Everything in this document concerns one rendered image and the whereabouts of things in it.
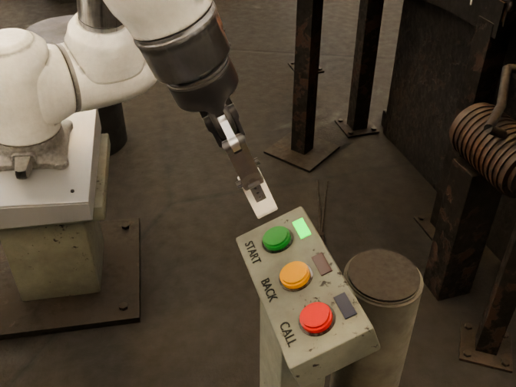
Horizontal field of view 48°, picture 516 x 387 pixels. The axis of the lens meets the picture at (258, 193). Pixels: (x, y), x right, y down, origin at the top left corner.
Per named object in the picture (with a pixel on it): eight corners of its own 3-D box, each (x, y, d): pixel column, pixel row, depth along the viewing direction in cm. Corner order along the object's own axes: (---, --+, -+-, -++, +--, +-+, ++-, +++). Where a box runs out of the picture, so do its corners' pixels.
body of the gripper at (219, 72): (236, 64, 58) (266, 133, 64) (216, 33, 65) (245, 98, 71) (170, 97, 58) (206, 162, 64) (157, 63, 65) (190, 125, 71)
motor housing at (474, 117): (452, 264, 162) (501, 94, 130) (500, 323, 146) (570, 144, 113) (411, 274, 159) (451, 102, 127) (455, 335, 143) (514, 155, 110)
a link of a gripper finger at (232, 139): (220, 90, 63) (232, 112, 59) (237, 127, 67) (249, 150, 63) (200, 100, 63) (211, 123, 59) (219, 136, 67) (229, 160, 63)
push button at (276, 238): (287, 228, 83) (283, 220, 82) (296, 246, 80) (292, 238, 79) (262, 240, 83) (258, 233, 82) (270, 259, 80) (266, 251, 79)
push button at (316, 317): (326, 303, 72) (323, 295, 71) (339, 328, 69) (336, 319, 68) (298, 317, 72) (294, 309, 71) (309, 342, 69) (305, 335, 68)
